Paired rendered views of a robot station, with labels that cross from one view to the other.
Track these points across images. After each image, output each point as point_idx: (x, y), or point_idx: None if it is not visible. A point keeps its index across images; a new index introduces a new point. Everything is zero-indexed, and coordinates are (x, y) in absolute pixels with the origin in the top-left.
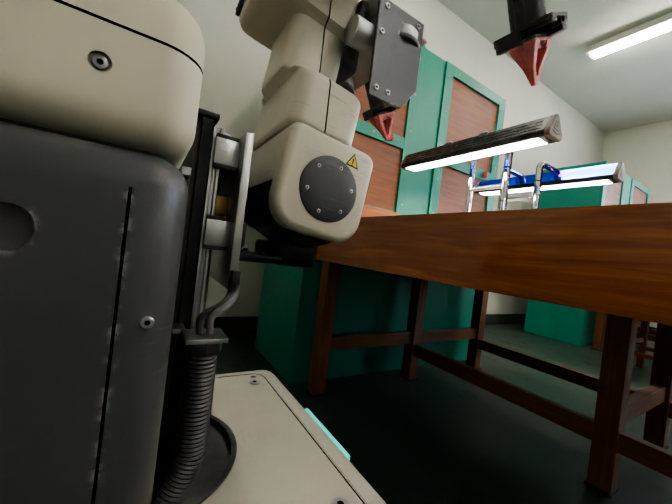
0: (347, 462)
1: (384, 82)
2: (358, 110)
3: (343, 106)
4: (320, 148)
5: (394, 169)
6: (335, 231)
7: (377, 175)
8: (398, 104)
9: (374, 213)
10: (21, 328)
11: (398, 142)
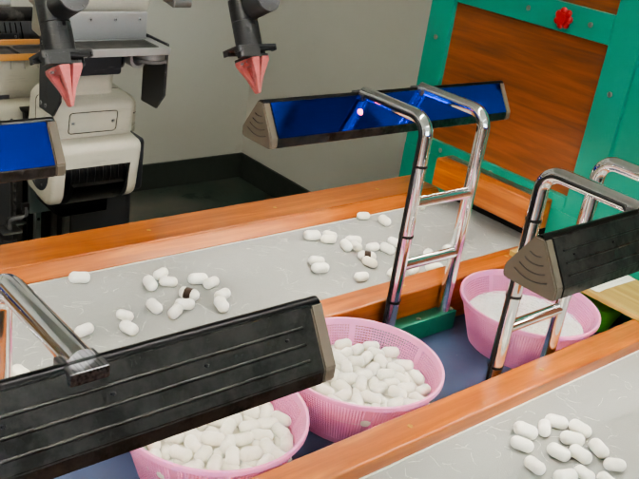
0: None
1: (44, 98)
2: (48, 115)
3: (40, 113)
4: None
5: (582, 95)
6: (42, 196)
7: (534, 106)
8: (50, 113)
9: (478, 189)
10: None
11: (593, 28)
